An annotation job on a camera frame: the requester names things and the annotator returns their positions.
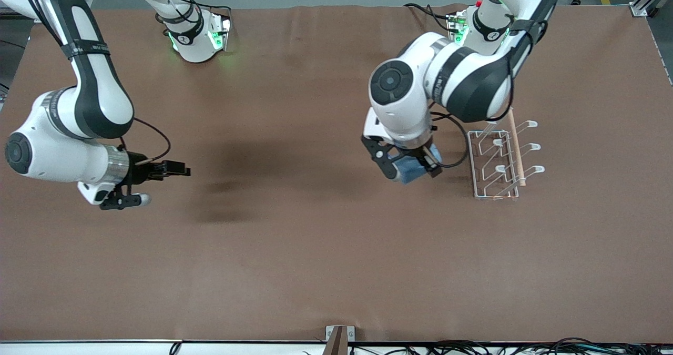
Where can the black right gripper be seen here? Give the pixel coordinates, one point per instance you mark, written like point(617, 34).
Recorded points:
point(140, 168)

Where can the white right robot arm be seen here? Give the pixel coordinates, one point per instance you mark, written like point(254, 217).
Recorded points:
point(89, 92)

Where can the blue plastic cup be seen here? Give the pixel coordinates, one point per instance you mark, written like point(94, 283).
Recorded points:
point(413, 172)

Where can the brown table mat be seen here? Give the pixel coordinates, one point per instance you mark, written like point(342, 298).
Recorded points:
point(315, 239)

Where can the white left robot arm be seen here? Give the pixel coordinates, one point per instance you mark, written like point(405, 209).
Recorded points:
point(399, 108)

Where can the metal bracket with brown post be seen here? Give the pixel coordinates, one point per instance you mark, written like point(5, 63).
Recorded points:
point(339, 339)

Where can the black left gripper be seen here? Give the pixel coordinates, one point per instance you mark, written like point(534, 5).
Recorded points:
point(432, 161)

